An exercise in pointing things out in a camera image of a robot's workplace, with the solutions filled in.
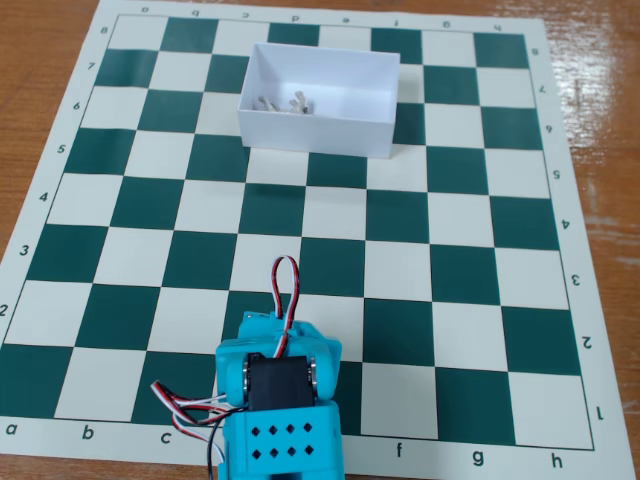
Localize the white rectangular open box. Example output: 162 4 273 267
237 41 402 160

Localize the green white chessboard mat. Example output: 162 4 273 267
0 0 608 476

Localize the looped red white black cable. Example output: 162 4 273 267
269 255 301 359

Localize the red white black cable bundle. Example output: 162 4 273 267
150 380 240 444

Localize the thin black wire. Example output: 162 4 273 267
205 419 229 480

